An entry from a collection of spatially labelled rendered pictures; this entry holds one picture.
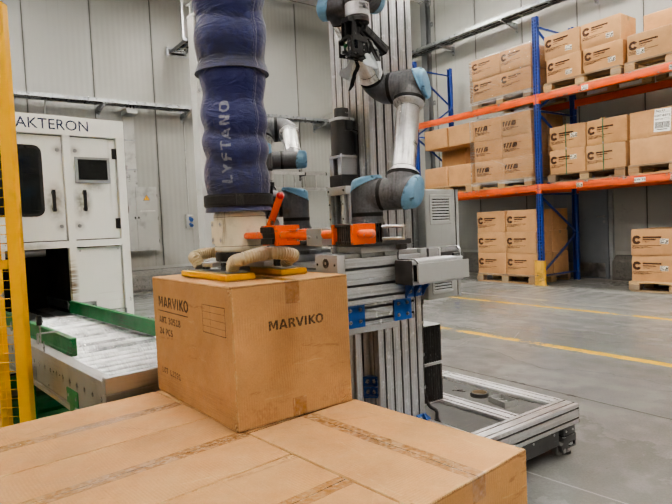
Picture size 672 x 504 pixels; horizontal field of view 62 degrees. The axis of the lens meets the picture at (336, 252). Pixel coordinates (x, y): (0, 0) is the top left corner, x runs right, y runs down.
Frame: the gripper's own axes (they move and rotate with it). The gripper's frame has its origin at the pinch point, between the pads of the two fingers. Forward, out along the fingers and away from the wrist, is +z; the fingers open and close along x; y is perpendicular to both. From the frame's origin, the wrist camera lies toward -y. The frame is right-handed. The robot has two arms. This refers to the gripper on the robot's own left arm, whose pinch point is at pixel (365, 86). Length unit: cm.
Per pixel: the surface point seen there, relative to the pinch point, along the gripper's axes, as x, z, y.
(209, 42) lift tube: -27.4, -15.3, 38.6
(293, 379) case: -3, 86, 29
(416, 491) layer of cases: 53, 98, 34
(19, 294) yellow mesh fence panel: -140, 66, 82
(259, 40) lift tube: -23.0, -16.9, 23.6
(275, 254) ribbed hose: -15, 51, 26
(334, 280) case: -3, 59, 13
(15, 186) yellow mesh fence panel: -140, 20, 81
